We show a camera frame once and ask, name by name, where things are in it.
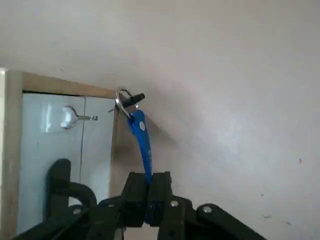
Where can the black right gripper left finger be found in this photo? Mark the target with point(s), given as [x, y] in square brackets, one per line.
[135, 200]

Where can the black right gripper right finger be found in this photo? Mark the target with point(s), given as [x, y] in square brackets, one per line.
[161, 200]

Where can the clear adhesive metal hook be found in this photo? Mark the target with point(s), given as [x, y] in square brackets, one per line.
[68, 117]

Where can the wooden box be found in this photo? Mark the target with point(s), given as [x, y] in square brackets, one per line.
[12, 150]

